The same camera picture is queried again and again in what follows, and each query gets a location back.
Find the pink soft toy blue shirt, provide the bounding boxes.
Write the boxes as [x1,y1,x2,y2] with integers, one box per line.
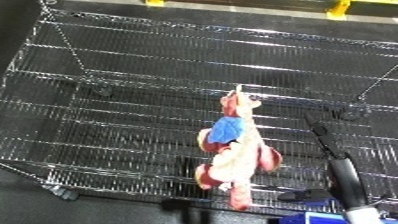
[193,84,285,212]

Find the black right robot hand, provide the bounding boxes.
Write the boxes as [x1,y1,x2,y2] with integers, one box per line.
[302,113,372,212]

